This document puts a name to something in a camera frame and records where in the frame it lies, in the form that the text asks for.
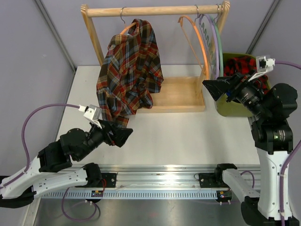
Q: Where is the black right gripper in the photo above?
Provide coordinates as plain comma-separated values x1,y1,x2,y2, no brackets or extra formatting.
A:
203,69,270,120

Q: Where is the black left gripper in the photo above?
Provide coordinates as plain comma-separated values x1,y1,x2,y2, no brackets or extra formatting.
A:
76,119,133,161

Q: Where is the red black checked shirt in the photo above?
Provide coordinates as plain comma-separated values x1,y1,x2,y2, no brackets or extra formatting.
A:
223,56,270,94

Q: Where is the brown multicolour plaid shirt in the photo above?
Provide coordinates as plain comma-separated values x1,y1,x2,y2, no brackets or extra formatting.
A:
96,19,164,128

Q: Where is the orange hanger of red shirt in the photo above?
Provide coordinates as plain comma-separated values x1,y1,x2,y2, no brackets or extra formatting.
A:
177,5,211,81

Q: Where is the orange hanger of plaid shirt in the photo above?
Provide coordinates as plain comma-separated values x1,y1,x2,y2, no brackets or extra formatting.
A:
119,6,138,36

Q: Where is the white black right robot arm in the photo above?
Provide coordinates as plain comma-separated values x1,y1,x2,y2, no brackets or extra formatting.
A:
203,73,300,226

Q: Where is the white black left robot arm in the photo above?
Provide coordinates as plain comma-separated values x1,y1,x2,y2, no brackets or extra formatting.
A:
0,121,133,209

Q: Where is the lilac plastic hanger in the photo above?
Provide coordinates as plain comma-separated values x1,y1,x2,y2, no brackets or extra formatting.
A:
198,14,224,78

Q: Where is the mint green plastic hanger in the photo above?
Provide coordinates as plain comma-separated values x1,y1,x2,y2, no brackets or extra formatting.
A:
202,14,224,76

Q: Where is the green plastic bin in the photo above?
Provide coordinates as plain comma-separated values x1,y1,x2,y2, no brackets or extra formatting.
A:
216,53,270,117

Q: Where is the wooden clothes rack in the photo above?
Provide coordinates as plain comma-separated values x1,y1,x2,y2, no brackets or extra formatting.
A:
80,0,230,113

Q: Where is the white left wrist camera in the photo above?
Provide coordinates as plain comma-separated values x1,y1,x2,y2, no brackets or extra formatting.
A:
79,105,102,129

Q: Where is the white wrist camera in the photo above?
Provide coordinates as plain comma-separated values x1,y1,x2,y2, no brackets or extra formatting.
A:
248,56,276,81
79,105,102,129

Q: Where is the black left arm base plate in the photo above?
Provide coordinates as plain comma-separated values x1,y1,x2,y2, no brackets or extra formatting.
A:
76,172,117,188

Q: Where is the aluminium mounting rail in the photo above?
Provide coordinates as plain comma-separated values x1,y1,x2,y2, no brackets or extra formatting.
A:
41,165,261,202

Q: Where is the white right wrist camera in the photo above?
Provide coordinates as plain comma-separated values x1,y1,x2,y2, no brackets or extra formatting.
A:
248,56,276,81

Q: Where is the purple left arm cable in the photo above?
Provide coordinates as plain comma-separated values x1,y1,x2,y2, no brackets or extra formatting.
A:
0,103,102,222

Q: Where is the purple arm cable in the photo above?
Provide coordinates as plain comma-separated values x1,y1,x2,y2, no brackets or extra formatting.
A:
0,103,102,222
192,60,301,226

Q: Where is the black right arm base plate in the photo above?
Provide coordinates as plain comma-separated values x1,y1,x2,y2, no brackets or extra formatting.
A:
198,173,228,188

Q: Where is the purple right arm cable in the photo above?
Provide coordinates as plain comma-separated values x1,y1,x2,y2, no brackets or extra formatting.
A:
192,60,301,226

